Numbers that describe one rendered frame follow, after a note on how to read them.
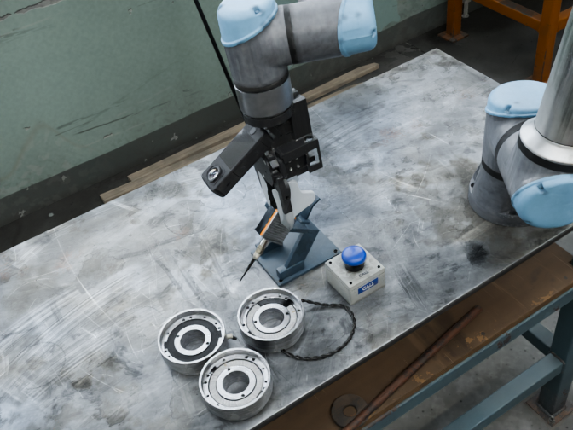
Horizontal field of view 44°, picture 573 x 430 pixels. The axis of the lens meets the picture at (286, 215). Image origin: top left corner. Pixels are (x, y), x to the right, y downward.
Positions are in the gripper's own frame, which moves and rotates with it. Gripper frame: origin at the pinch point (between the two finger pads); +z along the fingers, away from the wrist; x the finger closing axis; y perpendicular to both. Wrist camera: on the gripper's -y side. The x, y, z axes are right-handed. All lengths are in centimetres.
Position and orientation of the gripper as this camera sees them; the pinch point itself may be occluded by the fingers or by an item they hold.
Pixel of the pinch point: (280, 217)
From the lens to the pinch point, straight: 109.0
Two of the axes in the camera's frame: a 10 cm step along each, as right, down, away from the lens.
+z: 1.7, 7.3, 6.6
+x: -4.6, -5.3, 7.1
